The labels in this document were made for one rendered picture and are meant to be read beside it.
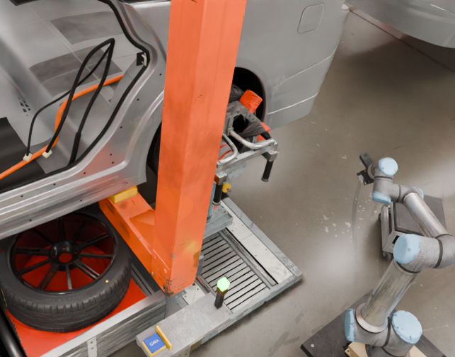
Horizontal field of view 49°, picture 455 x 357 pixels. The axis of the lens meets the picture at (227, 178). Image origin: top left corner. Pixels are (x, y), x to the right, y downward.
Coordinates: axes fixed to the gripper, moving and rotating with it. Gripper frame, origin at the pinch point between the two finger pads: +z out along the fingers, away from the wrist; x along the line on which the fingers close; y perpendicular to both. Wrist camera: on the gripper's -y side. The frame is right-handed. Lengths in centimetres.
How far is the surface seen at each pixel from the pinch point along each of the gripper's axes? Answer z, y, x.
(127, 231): -13, -10, -131
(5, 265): -14, -13, -189
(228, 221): 58, 0, -71
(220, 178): -31, -18, -81
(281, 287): 38, 49, -56
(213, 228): 53, 1, -83
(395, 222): 42, 36, 30
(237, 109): -26, -50, -60
